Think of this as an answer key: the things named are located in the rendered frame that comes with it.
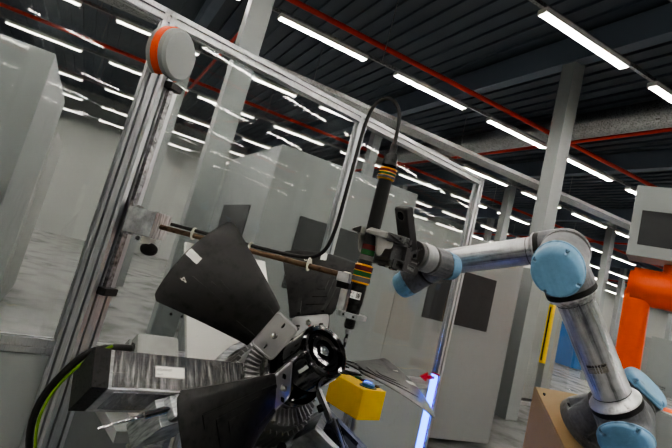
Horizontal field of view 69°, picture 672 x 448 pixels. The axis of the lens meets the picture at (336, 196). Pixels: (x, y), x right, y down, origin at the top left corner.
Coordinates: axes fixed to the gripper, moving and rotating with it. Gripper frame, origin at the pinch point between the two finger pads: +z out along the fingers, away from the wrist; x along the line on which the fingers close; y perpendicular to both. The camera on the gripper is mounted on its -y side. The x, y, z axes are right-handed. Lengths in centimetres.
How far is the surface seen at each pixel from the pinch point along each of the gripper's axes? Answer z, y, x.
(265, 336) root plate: 16.0, 28.6, 4.0
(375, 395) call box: -39, 45, 21
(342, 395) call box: -34, 48, 30
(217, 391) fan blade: 32.2, 35.9, -11.0
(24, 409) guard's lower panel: 43, 70, 70
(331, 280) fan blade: -4.0, 13.9, 11.8
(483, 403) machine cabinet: -411, 105, 220
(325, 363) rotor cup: 7.2, 30.2, -7.2
